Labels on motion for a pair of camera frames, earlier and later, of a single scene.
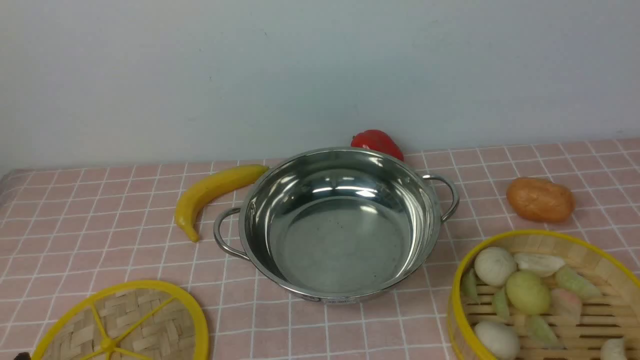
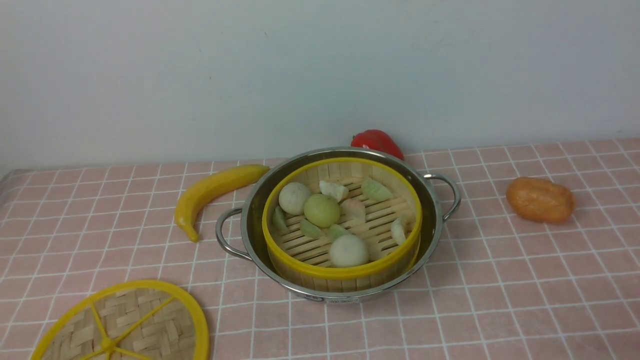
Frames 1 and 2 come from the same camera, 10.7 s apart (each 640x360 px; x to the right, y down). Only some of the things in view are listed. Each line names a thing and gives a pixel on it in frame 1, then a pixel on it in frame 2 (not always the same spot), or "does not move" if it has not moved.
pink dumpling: (566, 310) → (352, 209)
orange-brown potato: (540, 200) does not move
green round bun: (528, 293) → (322, 210)
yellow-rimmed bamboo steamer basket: (534, 294) → (339, 222)
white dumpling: (544, 265) → (333, 190)
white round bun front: (502, 339) → (348, 251)
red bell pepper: (378, 140) does not move
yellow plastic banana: (211, 188) does not move
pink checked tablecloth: (62, 229) does not move
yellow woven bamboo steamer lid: (135, 320) does not move
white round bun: (493, 265) → (293, 197)
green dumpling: (568, 278) → (373, 190)
